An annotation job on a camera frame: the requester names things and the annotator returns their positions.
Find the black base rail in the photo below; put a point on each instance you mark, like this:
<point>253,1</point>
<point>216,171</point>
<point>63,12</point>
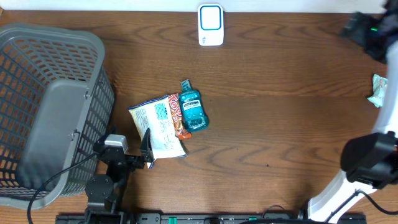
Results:
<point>156,218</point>

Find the white snack bag blue edges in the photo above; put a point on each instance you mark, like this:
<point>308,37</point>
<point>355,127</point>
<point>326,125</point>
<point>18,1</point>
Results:
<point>156,115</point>

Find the grey plastic basket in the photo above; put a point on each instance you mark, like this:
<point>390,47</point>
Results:
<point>56,101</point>

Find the teal mouthwash bottle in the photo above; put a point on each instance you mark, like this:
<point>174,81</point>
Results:
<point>194,117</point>

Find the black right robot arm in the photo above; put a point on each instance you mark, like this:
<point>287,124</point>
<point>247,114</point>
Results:
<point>368,163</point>

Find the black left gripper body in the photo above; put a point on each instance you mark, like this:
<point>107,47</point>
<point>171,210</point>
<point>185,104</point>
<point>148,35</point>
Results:
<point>130,162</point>

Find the mint green snack packet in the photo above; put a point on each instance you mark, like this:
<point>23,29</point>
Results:
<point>379,90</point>

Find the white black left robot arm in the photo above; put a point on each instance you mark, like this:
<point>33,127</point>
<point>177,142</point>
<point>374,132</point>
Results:
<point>105,191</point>

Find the orange candy bar wrapper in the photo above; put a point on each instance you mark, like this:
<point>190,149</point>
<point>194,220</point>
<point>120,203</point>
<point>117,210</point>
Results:
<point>176,112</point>

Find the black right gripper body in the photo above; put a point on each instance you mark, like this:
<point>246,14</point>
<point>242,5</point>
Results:
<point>368,34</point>

